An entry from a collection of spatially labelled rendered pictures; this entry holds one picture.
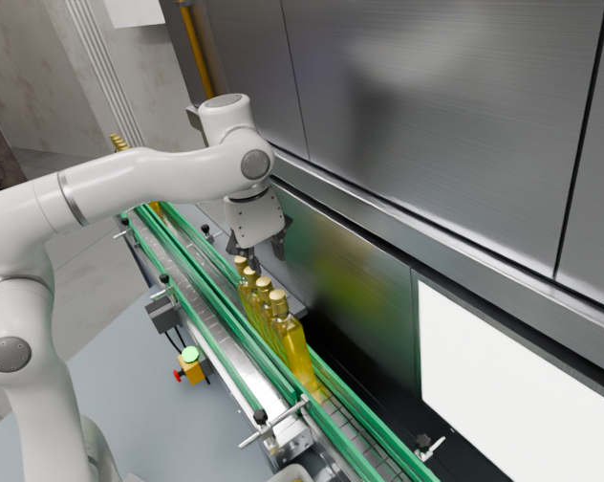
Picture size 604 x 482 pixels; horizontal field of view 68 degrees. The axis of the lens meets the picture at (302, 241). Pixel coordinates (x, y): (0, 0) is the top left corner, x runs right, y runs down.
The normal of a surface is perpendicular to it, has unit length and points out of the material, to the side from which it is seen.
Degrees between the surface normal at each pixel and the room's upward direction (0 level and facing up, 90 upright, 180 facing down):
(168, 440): 0
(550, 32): 90
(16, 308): 34
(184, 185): 90
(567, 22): 90
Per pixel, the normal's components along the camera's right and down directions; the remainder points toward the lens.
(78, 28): 0.85, 0.17
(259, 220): 0.54, 0.43
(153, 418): -0.18, -0.80
